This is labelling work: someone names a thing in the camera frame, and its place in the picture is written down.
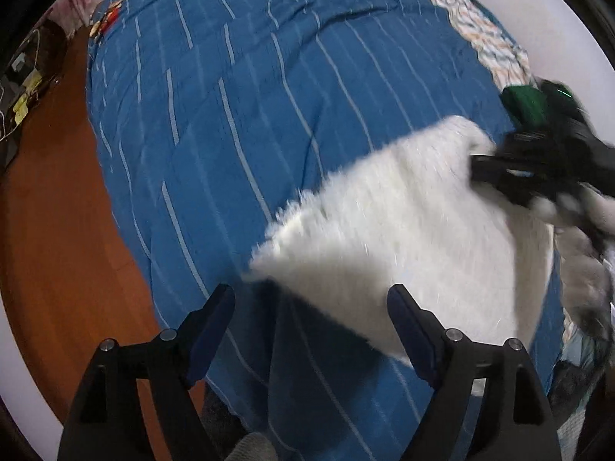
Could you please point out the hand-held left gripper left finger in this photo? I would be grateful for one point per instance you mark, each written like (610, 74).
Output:
(211, 331)

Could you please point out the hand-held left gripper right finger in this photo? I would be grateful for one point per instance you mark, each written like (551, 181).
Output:
(413, 341)

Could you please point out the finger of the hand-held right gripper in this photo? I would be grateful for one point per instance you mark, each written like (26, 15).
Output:
(495, 170)

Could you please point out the white fuzzy jacket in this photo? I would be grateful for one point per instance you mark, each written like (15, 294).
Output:
(408, 249)

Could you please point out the person's left forearm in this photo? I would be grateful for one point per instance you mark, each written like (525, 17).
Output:
(252, 447)

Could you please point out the folded green striped sweater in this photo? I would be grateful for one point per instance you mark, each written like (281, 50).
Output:
(523, 105)

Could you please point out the person's dark garment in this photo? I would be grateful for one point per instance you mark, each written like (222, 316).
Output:
(218, 413)

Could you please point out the blue striped bed sheet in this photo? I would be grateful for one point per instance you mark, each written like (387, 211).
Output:
(240, 81)

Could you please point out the dark cluttered desk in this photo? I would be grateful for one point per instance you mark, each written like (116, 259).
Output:
(24, 91)

